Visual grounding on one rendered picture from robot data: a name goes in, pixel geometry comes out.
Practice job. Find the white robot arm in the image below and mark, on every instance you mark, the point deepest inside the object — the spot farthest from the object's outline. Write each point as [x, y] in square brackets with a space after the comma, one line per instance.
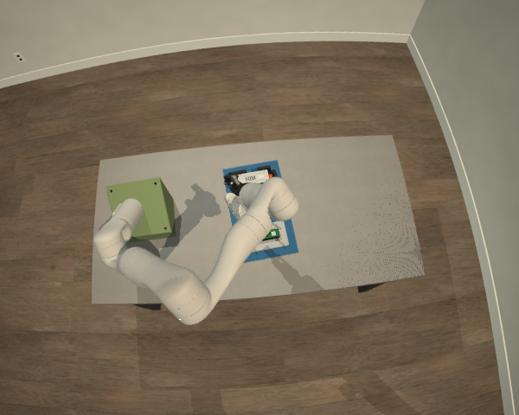
[188, 298]

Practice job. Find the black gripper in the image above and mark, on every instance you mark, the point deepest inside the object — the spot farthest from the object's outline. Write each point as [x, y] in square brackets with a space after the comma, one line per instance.
[232, 177]

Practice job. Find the blue flat mat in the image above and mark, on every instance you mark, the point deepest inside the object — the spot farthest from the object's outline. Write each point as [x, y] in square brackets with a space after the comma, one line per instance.
[272, 245]

